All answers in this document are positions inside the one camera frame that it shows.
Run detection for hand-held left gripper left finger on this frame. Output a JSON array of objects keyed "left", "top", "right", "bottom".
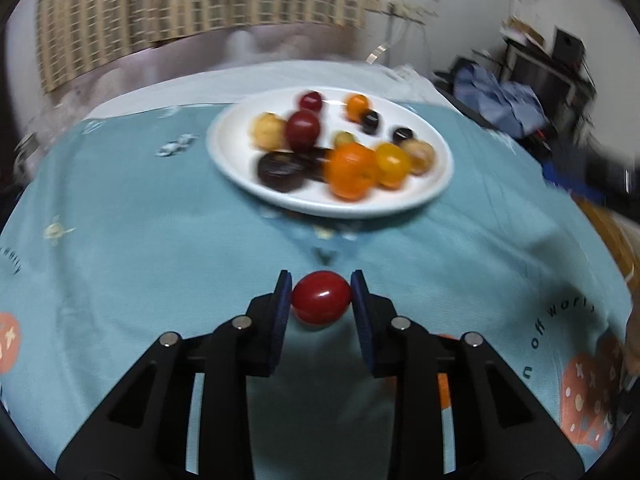
[{"left": 55, "top": 270, "right": 294, "bottom": 480}]

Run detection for black speaker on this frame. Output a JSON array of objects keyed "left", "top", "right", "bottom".
[{"left": 552, "top": 27, "right": 587, "bottom": 69}]

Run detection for yellow-orange cherry tomato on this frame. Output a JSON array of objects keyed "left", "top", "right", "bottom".
[{"left": 374, "top": 143, "right": 412, "bottom": 189}]

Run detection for yellow pear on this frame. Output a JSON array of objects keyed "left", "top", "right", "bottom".
[{"left": 249, "top": 113, "right": 285, "bottom": 151}]

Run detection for orange mandarin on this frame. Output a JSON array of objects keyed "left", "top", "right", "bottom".
[{"left": 326, "top": 142, "right": 379, "bottom": 201}]

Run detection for small orange tomato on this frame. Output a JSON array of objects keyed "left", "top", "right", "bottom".
[{"left": 345, "top": 93, "right": 371, "bottom": 123}]

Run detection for black monitor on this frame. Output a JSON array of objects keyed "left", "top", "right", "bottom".
[{"left": 504, "top": 39, "right": 585, "bottom": 132}]

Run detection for white power strip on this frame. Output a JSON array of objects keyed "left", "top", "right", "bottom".
[{"left": 366, "top": 2, "right": 427, "bottom": 24}]

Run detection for dark red plum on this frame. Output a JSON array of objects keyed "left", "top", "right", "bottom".
[{"left": 285, "top": 109, "right": 322, "bottom": 154}]

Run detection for white cable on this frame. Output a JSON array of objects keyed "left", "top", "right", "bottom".
[{"left": 366, "top": 10, "right": 402, "bottom": 67}]

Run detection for cardboard box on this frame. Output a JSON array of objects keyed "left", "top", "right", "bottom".
[{"left": 501, "top": 17, "right": 547, "bottom": 47}]

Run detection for blue clothes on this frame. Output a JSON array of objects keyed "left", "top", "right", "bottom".
[{"left": 451, "top": 62, "right": 549, "bottom": 139}]

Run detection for dark red passion fruit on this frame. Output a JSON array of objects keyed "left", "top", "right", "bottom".
[{"left": 257, "top": 151, "right": 312, "bottom": 193}]

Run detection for white round plate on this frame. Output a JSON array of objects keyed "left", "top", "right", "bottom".
[{"left": 206, "top": 86, "right": 455, "bottom": 219}]

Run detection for white bed sheet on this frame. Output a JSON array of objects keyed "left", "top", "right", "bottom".
[{"left": 82, "top": 60, "right": 453, "bottom": 122}]

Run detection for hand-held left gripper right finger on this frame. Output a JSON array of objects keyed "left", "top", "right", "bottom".
[{"left": 350, "top": 270, "right": 587, "bottom": 480}]

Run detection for beige checked curtain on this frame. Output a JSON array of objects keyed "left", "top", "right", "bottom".
[{"left": 36, "top": 0, "right": 374, "bottom": 95}]

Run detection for teal printed cloth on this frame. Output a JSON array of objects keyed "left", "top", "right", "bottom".
[{"left": 0, "top": 102, "right": 637, "bottom": 472}]

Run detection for beige longan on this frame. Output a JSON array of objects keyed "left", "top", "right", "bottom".
[{"left": 401, "top": 139, "right": 436, "bottom": 176}]

